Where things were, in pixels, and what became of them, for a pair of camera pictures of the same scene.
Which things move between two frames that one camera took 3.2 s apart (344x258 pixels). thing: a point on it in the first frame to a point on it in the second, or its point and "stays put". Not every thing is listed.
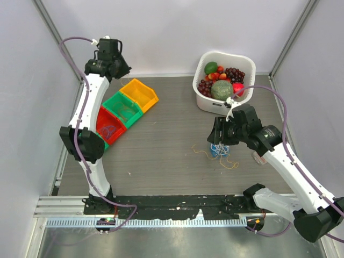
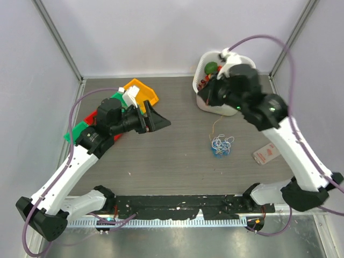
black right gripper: [220, 124] to [208, 93]
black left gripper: [126, 70] to [153, 121]
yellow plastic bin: [145, 96] stays put
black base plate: [172, 206] stays put
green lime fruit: [210, 67] stays put
